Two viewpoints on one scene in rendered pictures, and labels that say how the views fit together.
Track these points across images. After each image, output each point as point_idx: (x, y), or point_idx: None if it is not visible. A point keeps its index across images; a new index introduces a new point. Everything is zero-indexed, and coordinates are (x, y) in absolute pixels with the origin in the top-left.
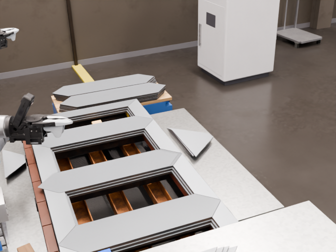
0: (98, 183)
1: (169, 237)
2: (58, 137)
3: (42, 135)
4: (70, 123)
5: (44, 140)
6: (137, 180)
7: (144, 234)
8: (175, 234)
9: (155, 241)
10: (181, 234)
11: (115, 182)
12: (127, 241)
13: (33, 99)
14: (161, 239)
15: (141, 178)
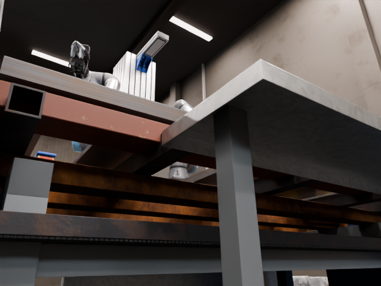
0: (185, 178)
1: (85, 150)
2: (70, 54)
3: (71, 59)
4: (73, 42)
5: (73, 64)
6: (212, 173)
7: None
8: (89, 144)
9: (79, 156)
10: (91, 144)
11: (195, 176)
12: (75, 159)
13: (84, 46)
14: (82, 153)
15: (215, 169)
